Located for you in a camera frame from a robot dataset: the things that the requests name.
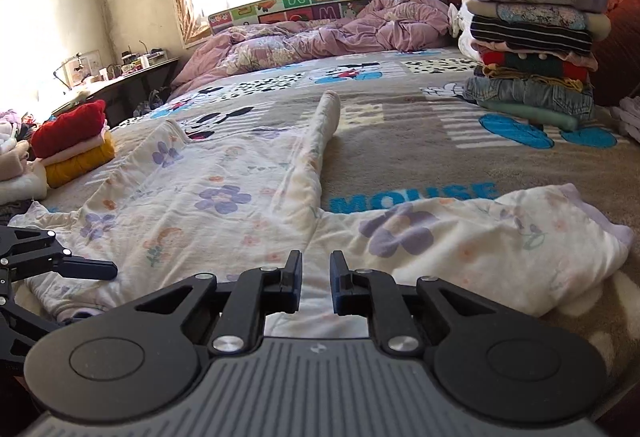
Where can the yellow folded knit sweater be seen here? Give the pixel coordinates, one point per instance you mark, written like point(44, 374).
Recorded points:
point(80, 164)

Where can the pale lilac folded cloth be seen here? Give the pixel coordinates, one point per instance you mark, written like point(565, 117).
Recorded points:
point(630, 119)

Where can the pink folded garment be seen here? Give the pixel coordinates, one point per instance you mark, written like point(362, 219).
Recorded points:
point(95, 147)

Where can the dark clothes heap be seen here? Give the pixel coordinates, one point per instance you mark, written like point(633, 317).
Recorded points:
point(152, 102)

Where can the colourful alphabet foam board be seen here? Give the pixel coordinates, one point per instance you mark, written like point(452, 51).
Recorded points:
point(310, 2)

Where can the white quilt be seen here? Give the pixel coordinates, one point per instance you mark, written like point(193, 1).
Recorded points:
point(460, 32)

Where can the stack of folded clothes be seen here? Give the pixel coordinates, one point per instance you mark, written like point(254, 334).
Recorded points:
point(535, 42)

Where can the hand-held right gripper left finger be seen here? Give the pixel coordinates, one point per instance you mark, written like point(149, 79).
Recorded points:
point(295, 287)

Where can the grey folded garment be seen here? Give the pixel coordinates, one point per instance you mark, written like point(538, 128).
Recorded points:
point(12, 212)

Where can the row of small desk items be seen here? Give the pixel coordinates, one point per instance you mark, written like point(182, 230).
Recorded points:
point(140, 59)

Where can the colourful clothes heap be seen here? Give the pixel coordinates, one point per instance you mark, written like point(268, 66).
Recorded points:
point(12, 127)

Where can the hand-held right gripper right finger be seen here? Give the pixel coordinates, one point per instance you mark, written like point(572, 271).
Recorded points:
point(339, 289)

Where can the purple floral quilt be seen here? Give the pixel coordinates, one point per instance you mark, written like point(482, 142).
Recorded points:
point(325, 37)

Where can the dark desk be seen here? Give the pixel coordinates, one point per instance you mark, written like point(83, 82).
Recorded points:
point(135, 84)

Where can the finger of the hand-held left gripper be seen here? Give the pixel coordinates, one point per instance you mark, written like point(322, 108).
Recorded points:
point(85, 269)
point(20, 324)

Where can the red brown quilt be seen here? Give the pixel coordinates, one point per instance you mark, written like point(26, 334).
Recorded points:
point(620, 32)

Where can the red folded sweater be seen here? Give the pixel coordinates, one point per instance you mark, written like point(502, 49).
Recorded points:
point(70, 129)

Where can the white folded garment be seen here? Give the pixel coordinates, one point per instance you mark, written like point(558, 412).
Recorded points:
point(25, 187)

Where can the cartoon mouse printed blanket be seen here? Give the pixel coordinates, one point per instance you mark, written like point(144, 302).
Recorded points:
point(410, 152)

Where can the white framed board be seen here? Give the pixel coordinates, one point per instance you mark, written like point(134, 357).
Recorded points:
point(80, 67)

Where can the cream floral pajama garment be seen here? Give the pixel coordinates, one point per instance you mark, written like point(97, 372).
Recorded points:
point(225, 217)

